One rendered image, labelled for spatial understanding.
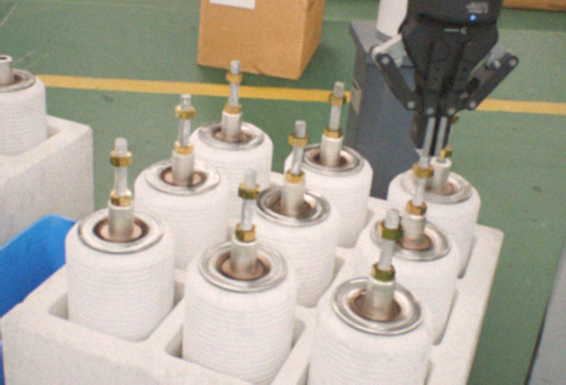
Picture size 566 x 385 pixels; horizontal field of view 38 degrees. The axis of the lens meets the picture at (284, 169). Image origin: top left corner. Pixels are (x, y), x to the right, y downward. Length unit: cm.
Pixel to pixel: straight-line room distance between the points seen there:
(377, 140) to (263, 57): 72
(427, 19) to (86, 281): 36
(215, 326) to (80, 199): 49
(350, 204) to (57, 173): 39
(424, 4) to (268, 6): 117
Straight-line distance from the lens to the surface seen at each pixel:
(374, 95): 114
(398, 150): 117
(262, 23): 181
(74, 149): 108
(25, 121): 104
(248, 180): 64
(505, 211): 140
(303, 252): 76
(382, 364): 64
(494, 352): 107
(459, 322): 79
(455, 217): 84
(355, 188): 86
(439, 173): 85
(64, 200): 110
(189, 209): 79
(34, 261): 103
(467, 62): 68
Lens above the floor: 63
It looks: 27 degrees down
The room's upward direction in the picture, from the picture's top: 6 degrees clockwise
